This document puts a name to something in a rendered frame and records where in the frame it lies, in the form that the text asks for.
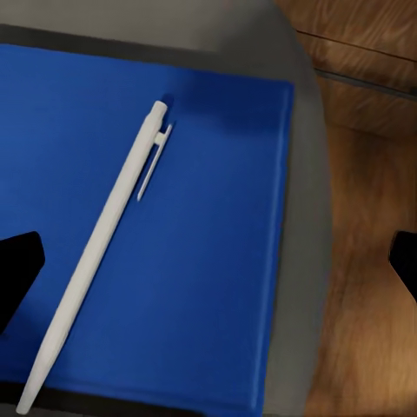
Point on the cabinet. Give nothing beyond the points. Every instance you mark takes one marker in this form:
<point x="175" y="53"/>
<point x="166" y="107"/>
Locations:
<point x="364" y="53"/>

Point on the folder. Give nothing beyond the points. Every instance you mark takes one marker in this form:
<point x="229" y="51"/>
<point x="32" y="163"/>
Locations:
<point x="177" y="319"/>

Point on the swivel chair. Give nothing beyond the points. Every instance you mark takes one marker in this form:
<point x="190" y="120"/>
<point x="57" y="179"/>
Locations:
<point x="246" y="38"/>

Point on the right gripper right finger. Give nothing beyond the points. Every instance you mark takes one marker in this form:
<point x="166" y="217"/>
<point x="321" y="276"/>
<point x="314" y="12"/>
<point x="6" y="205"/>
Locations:
<point x="403" y="258"/>

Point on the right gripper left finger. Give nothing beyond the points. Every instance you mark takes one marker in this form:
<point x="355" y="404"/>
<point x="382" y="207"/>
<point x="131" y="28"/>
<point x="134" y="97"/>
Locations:
<point x="21" y="258"/>

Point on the pen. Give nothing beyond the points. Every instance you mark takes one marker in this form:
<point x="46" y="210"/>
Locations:
<point x="146" y="137"/>

